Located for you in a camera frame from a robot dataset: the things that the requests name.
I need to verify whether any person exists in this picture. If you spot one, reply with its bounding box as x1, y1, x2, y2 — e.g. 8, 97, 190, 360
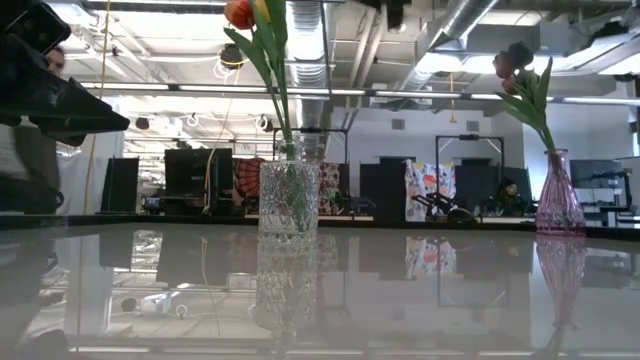
0, 45, 67, 214
498, 178, 522, 212

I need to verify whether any white square column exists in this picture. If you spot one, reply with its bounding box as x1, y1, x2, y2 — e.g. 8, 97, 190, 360
57, 96, 126, 215

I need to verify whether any black metal frame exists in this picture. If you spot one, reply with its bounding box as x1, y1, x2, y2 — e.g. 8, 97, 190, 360
272, 127, 350, 214
434, 133, 505, 221

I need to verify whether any large black cabinet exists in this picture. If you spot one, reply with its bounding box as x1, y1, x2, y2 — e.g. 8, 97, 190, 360
164, 148, 234, 216

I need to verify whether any clear cut glass vase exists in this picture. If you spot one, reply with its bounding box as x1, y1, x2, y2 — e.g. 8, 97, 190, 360
258, 134, 321, 245

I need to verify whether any wide black divider panel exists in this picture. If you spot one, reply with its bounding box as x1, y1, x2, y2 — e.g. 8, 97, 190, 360
454, 164, 532, 211

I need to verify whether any orange tulip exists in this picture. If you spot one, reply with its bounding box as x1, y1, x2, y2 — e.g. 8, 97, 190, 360
223, 0, 301, 231

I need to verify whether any large yellow tulip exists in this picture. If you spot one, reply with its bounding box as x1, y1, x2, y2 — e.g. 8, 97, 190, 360
253, 0, 301, 231

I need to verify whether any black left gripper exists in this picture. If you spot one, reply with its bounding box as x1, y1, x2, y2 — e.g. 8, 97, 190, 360
0, 0, 130, 148

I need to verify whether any pink glass vase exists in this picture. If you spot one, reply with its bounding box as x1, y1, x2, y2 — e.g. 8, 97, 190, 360
534, 148, 587, 237

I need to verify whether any long LED light bar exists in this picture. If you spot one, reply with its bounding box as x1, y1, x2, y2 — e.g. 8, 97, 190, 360
74, 78, 640, 107

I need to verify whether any red mandala cloth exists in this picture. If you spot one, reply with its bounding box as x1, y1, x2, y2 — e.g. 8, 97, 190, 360
232, 157, 264, 201

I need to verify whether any short yellow hanging cord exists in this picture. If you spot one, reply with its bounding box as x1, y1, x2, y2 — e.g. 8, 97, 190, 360
448, 72, 457, 124

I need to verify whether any white floral cloth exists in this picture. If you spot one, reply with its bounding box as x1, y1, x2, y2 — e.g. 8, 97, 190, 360
404, 159, 457, 222

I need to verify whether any silver ribbed ventilation duct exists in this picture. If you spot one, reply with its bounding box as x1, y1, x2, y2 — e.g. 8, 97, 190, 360
287, 0, 334, 151

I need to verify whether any silver slanted ventilation duct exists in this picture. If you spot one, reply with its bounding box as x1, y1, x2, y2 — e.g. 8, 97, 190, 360
397, 0, 501, 94

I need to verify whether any narrow black panel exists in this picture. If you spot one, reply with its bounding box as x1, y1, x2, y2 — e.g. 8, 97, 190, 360
101, 157, 140, 214

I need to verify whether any black round ceiling fixture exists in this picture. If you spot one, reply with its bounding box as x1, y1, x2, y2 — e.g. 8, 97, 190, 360
219, 43, 246, 70

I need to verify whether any dark monitor screen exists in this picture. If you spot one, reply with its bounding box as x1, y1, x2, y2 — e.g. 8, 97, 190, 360
569, 158, 625, 190

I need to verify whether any patterned colourful cloth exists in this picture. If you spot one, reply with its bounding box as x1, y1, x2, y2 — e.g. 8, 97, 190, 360
318, 162, 342, 216

